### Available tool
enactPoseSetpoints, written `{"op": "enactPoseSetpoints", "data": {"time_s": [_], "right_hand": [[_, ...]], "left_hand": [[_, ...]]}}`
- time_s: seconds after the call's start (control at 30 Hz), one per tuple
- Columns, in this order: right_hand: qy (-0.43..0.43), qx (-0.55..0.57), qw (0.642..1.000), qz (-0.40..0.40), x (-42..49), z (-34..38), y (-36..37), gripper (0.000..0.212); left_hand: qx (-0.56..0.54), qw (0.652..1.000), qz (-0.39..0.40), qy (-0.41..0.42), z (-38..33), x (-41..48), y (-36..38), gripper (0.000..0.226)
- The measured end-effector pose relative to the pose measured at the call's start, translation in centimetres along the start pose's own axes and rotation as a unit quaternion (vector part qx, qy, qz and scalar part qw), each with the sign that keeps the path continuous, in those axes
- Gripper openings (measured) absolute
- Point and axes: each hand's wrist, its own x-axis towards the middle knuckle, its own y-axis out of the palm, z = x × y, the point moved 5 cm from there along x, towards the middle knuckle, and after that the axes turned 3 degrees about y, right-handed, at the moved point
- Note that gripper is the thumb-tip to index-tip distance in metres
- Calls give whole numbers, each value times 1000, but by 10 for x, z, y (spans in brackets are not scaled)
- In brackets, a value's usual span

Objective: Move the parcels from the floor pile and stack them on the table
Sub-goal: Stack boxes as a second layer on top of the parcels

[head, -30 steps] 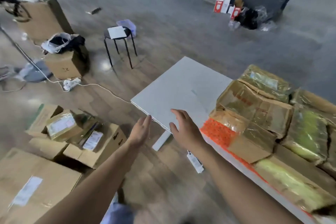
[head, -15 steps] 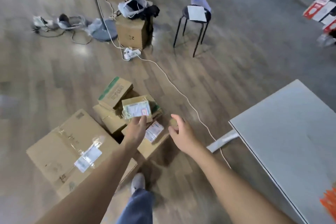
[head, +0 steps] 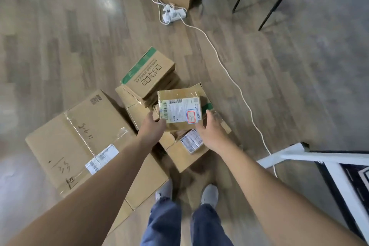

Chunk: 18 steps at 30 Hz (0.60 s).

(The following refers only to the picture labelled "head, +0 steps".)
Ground person's right hand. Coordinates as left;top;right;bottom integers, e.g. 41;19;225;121
195;110;228;151

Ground person's left hand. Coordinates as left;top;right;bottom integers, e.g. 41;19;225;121
138;110;167;147

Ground pile of cardboard boxes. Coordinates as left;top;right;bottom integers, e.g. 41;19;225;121
25;47;233;235

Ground person's right forearm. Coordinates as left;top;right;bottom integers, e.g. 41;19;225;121
214;139;364;246

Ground person's left forearm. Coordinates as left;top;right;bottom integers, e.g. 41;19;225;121
5;136;156;246

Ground person's white right shoe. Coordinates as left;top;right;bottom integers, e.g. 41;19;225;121
200;184;219;208

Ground person's white shoe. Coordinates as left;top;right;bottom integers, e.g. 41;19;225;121
200;184;219;208
155;179;173;202

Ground person's white left shoe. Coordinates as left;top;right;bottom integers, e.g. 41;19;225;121
155;179;173;202

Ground person's left leg blue jeans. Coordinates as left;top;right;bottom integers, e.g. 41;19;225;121
140;198;182;246

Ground white table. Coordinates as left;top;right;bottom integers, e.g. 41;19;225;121
256;142;369;241

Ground white power strip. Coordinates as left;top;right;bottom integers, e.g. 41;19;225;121
161;5;187;24

